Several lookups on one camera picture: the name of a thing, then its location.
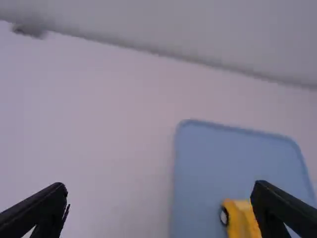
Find blue mat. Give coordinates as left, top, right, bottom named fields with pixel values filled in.
left=170, top=119, right=317, bottom=238

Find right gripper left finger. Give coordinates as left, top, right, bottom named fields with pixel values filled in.
left=0, top=182, right=71, bottom=238

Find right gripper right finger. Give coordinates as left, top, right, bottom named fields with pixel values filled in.
left=249, top=180, right=317, bottom=238

